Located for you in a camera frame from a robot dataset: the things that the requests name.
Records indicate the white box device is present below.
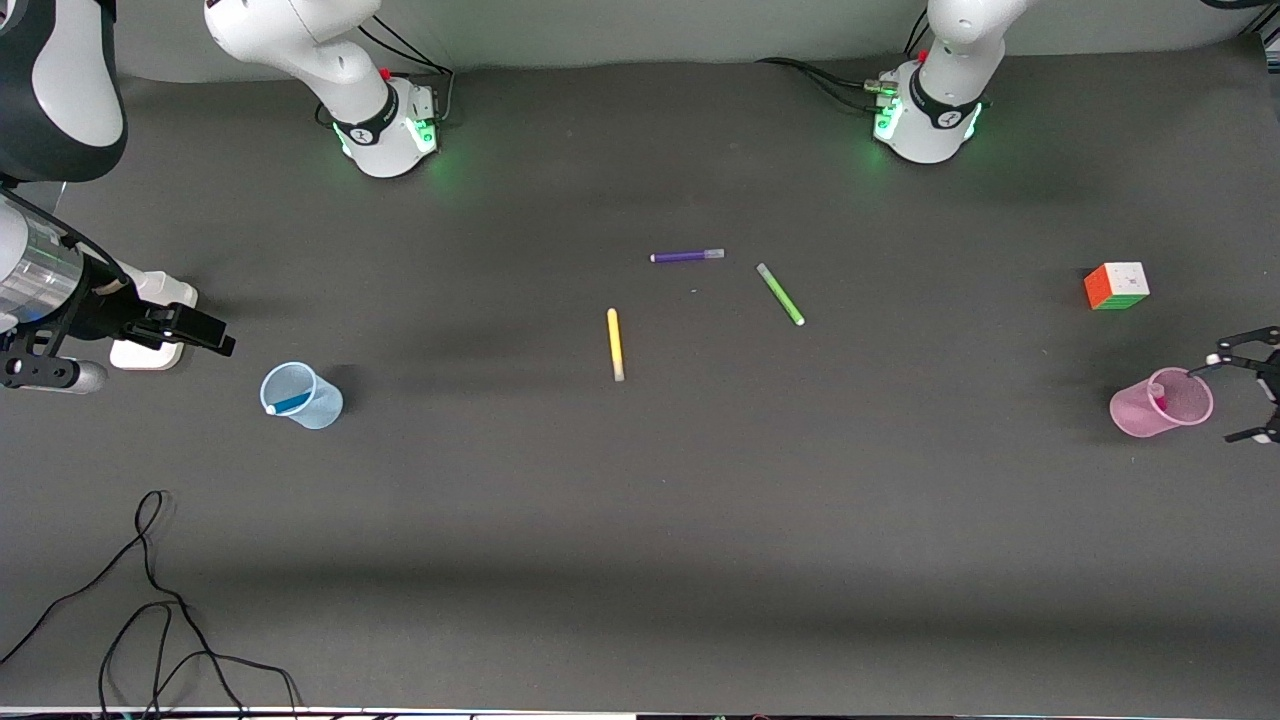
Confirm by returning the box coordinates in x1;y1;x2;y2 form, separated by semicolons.
108;270;199;372

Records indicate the translucent blue cup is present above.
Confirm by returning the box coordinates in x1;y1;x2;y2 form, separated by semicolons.
259;361;344;431

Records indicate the pink mesh cup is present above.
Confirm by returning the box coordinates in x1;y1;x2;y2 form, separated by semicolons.
1109;367;1215;439

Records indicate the colourful puzzle cube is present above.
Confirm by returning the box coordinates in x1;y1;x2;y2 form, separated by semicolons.
1084;262;1151;311

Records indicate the green marker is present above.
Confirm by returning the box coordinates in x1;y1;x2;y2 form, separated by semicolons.
756;262;806;327

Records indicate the long black looped table cable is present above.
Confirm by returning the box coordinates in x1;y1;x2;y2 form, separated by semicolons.
0;490;246;717

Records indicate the black coiled table cable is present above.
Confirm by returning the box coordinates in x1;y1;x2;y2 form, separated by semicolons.
97;600;303;719

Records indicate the black cable at right arm base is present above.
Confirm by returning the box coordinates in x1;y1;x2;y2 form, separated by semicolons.
360;15;456;126

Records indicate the black cable at arm base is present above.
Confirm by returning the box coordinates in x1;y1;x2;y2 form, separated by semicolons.
360;15;456;126
757;57;896;113

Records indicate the black cable at left arm base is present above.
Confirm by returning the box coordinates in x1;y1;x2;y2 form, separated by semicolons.
757;57;896;113

